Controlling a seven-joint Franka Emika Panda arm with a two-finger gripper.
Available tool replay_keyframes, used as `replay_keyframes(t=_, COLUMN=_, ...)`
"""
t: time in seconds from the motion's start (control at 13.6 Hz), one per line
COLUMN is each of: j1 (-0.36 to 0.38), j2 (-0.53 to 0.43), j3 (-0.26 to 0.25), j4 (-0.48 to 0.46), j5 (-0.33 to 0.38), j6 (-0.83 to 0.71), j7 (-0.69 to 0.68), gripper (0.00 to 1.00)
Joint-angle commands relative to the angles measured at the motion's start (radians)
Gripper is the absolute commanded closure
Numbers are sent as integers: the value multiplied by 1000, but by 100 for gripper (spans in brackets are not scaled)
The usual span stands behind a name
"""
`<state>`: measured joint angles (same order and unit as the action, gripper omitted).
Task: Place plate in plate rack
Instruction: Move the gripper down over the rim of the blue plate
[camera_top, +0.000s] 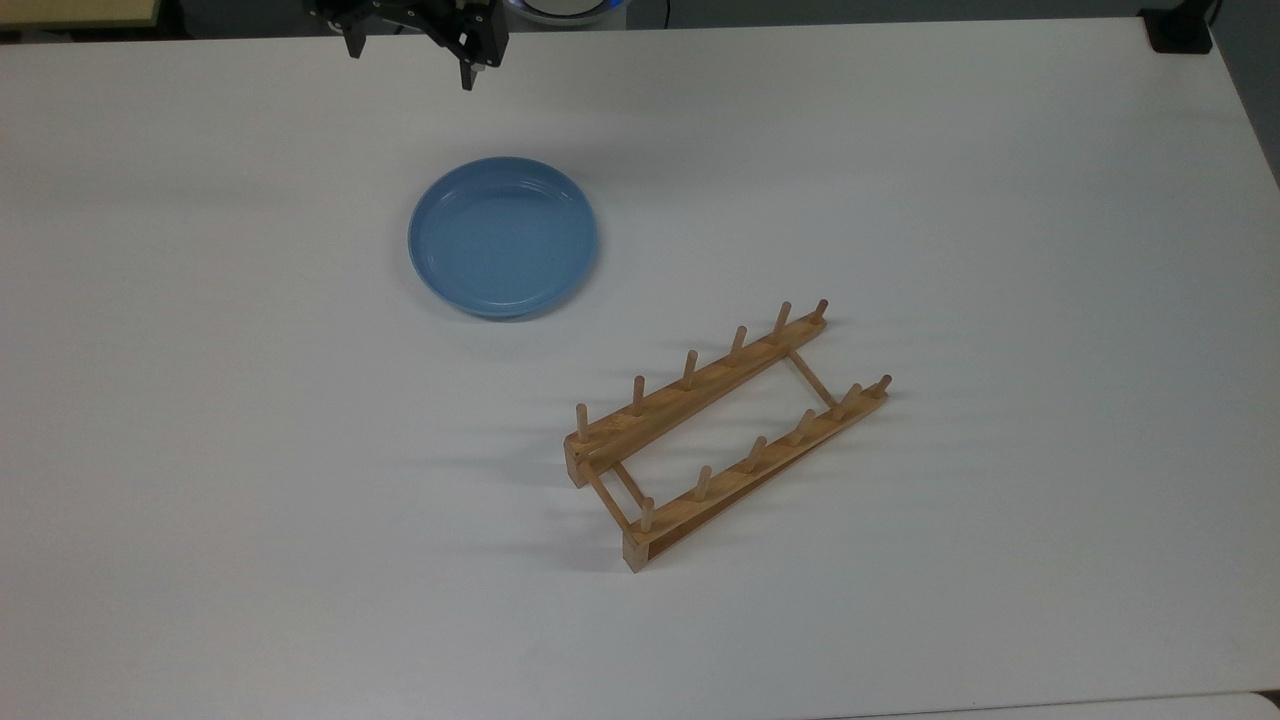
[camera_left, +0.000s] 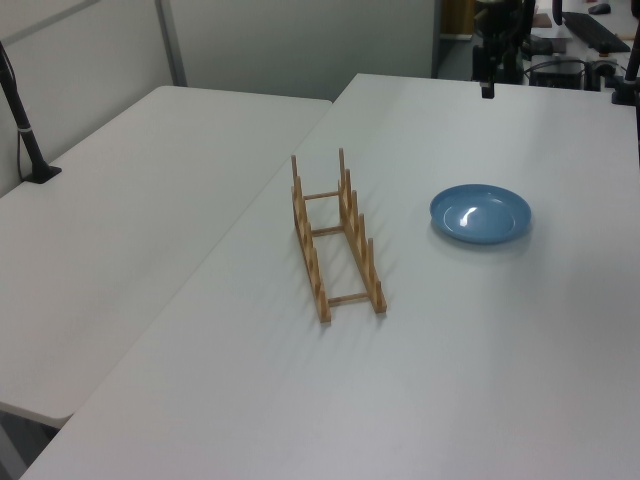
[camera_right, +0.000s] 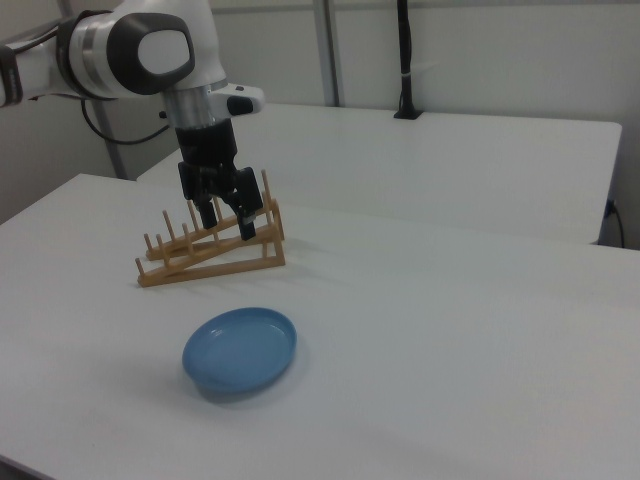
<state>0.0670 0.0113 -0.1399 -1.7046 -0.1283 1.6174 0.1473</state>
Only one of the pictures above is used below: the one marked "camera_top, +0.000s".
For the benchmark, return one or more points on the wooden plate rack with pegs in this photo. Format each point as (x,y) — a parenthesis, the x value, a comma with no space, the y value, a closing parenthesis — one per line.
(690,392)

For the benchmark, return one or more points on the black box-shaped device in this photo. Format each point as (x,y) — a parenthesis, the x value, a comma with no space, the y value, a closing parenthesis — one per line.
(1178,30)

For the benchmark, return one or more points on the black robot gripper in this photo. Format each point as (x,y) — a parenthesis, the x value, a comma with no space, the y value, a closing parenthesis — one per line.
(400,12)

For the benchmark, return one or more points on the white round device blue light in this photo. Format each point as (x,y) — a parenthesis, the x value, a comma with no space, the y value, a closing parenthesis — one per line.
(566,10)

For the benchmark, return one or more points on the blue round plate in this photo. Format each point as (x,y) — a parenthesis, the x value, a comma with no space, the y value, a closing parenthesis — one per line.
(502,238)

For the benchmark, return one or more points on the light wooden side table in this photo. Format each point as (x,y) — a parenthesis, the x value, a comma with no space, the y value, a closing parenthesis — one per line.
(70,10)

